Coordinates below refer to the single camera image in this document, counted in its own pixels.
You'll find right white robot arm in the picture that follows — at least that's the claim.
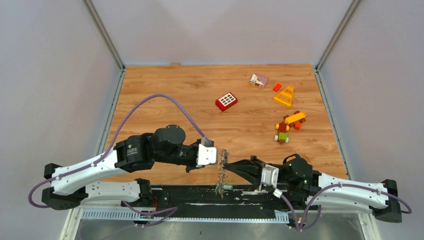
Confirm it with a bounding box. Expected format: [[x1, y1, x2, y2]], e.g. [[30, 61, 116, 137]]
[[223, 153, 403, 223]]

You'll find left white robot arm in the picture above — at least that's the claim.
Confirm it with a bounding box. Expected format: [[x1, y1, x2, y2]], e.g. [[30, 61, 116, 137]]
[[41, 124, 208, 210]]

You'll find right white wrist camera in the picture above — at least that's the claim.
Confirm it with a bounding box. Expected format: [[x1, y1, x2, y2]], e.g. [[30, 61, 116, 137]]
[[260, 164, 283, 199]]

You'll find yellow triangular toy frame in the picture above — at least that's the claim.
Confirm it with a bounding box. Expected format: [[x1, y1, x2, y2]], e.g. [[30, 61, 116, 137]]
[[273, 85, 295, 108]]

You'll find grey slotted cable duct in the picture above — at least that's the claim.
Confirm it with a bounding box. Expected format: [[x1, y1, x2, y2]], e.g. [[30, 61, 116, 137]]
[[81, 208, 290, 223]]

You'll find small red toy brick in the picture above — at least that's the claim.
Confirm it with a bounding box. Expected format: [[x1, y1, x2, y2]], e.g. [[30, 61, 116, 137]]
[[273, 83, 282, 92]]

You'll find pink roof toy house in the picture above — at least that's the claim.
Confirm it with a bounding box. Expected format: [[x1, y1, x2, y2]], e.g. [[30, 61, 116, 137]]
[[249, 73, 269, 88]]

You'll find yellow orange toy car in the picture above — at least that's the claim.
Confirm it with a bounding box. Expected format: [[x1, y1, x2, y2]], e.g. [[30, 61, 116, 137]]
[[283, 110, 307, 128]]

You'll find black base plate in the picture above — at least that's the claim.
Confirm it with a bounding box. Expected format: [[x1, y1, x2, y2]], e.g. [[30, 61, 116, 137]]
[[130, 184, 289, 219]]

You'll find red window toy brick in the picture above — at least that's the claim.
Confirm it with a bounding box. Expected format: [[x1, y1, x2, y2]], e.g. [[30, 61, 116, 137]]
[[215, 92, 238, 112]]

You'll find red green toy vehicle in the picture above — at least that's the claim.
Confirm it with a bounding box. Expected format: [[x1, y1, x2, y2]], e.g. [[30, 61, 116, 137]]
[[274, 122, 290, 145]]

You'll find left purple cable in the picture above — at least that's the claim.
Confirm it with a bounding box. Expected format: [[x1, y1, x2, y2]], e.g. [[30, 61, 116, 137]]
[[27, 93, 213, 209]]

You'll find large grey toothed keyring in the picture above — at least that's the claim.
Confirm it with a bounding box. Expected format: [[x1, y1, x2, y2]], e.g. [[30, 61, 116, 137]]
[[215, 149, 229, 199]]

